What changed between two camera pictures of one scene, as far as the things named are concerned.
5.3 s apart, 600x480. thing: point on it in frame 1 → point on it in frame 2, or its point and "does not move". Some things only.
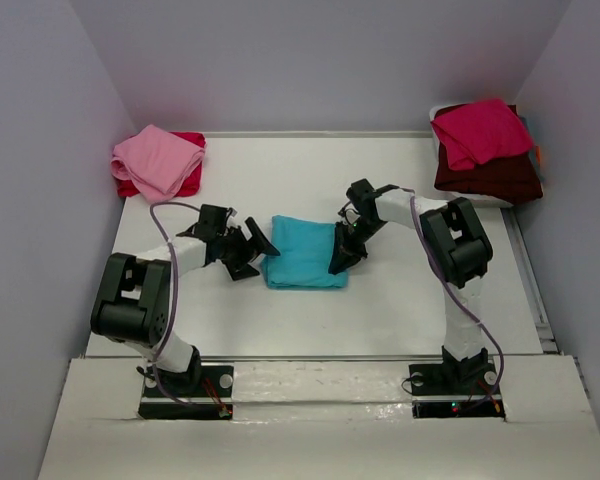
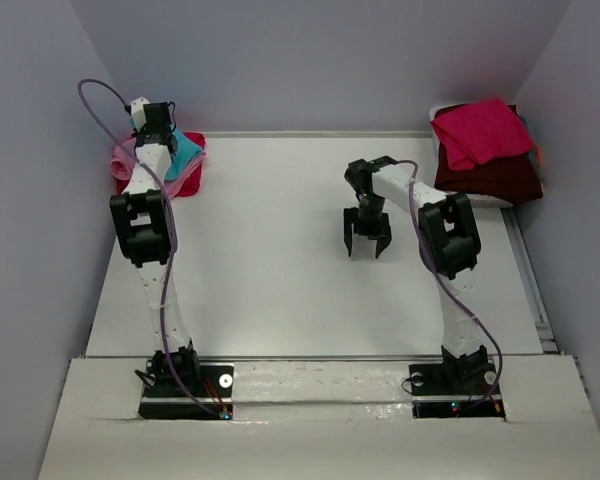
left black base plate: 214,402 does not move
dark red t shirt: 514,178 does not move
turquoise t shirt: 305,251 → 187,151
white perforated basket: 450,196 does not move
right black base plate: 434,396 does not move
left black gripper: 241,248 → 156,116
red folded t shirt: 127,188 does not move
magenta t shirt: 481,133 does not move
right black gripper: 350,238 → 367,220
